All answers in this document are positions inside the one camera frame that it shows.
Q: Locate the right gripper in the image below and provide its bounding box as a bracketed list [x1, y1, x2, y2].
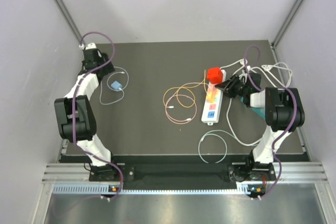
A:
[216, 74, 249, 98]

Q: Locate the light blue charging cable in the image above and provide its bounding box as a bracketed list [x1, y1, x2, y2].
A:
[99, 66, 130, 105]

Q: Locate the yellow usb charger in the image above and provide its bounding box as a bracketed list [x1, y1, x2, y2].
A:
[206, 93, 216, 103]

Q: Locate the light blue usb charger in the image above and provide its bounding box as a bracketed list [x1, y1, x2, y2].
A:
[110, 81, 123, 92]

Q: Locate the white power strip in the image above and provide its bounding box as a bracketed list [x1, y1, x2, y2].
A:
[201, 67, 226, 126]

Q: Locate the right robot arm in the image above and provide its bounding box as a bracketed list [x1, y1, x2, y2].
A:
[215, 73, 305, 180]

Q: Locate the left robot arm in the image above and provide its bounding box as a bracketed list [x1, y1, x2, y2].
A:
[54, 43, 119, 180]

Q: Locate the red cube socket adapter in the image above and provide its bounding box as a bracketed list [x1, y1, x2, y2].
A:
[207, 67, 224, 84]

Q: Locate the pink usb charger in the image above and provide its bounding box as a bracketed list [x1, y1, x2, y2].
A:
[207, 86, 217, 95]

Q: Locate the teal power strip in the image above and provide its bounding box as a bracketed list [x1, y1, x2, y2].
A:
[240, 94, 266, 119]

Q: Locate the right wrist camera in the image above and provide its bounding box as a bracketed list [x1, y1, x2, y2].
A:
[239, 73, 248, 83]

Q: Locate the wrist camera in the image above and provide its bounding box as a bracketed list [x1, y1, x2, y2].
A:
[239, 73, 248, 83]
[79, 43, 97, 51]

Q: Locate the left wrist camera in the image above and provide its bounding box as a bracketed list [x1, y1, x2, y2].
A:
[79, 43, 97, 51]

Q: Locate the white power strip cord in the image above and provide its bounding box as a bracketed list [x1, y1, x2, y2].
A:
[219, 59, 293, 91]

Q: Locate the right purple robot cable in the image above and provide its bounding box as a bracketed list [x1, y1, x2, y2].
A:
[243, 46, 299, 200]

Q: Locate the white teal strip cord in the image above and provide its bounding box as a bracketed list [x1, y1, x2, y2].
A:
[225, 95, 263, 147]

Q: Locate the pink charging cable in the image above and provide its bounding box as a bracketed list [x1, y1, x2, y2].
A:
[164, 87, 213, 124]

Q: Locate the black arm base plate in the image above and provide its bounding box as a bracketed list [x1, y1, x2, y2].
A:
[88, 162, 276, 183]

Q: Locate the left aluminium frame post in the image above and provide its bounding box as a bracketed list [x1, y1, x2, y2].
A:
[54, 0, 84, 50]

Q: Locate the aluminium frame post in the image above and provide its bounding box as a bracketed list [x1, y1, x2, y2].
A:
[270, 0, 305, 50]
[54, 0, 84, 50]

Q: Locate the grey slotted cable duct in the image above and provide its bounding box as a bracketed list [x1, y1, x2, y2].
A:
[52, 181, 254, 195]

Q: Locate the aluminium front rail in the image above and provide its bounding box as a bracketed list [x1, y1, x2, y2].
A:
[43, 162, 328, 184]

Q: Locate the right aluminium frame post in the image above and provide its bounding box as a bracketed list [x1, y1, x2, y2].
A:
[270, 0, 305, 50]

